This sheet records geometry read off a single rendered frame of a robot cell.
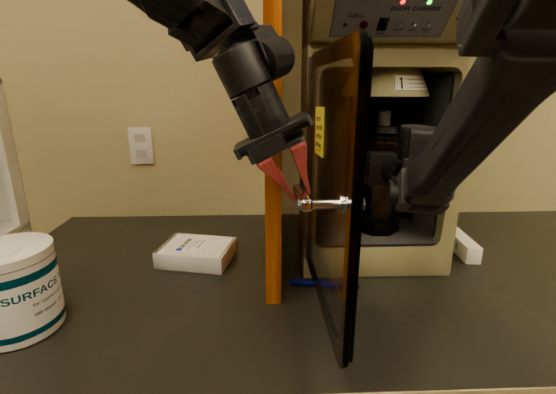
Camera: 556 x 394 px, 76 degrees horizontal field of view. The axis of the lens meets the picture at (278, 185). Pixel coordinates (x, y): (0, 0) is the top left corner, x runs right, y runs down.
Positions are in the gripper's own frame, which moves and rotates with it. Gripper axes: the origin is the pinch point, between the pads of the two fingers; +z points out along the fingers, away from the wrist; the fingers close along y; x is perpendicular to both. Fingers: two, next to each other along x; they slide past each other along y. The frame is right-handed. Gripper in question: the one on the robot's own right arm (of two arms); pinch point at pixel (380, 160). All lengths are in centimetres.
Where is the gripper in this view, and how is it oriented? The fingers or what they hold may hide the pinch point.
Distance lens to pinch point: 82.7
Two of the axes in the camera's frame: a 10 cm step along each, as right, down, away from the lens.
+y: -10.0, 0.1, -0.3
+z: -0.4, -2.9, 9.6
